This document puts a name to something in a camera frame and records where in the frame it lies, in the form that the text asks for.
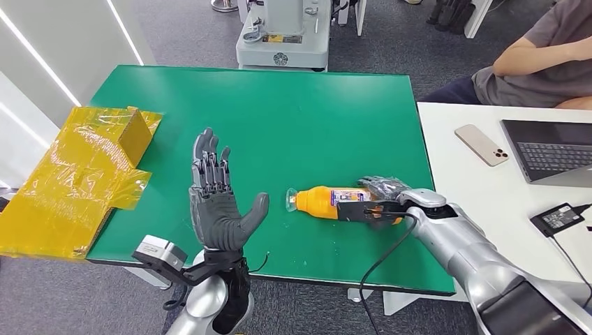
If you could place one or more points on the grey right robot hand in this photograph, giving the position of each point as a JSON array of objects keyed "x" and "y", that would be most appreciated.
[{"x": 384, "y": 187}]

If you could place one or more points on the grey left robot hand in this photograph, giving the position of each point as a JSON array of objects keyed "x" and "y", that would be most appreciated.
[{"x": 217, "y": 217}]

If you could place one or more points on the orange bottle with printed label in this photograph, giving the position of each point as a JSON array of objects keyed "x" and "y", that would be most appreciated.
[{"x": 317, "y": 202}]

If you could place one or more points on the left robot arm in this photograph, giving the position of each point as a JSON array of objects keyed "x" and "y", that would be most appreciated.
[{"x": 203, "y": 300}]

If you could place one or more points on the beige smartphone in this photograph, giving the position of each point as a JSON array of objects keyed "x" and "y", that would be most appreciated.
[{"x": 481, "y": 144}]

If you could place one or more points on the yellow taped cardboard box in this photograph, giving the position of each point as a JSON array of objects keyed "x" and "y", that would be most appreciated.
[{"x": 78, "y": 185}]

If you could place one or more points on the dark grey laptop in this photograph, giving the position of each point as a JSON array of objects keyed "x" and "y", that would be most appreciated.
[{"x": 545, "y": 152}]

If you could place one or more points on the white machine housing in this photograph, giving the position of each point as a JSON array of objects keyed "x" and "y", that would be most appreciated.
[{"x": 282, "y": 51}]

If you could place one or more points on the black power adapter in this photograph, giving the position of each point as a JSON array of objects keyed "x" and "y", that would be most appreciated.
[{"x": 557, "y": 218}]

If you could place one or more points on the person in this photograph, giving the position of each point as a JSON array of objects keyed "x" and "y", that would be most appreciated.
[{"x": 545, "y": 69}]

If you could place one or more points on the metal stand with pole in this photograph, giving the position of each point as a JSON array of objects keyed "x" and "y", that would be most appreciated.
[{"x": 225, "y": 5}]

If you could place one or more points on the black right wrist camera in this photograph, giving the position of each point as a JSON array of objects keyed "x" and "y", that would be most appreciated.
[{"x": 354, "y": 211}]

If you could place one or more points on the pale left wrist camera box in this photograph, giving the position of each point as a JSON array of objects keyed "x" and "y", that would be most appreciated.
[{"x": 159, "y": 252}]

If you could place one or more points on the wall light strip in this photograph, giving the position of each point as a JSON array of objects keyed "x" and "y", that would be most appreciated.
[
  {"x": 125, "y": 31},
  {"x": 41, "y": 57}
]

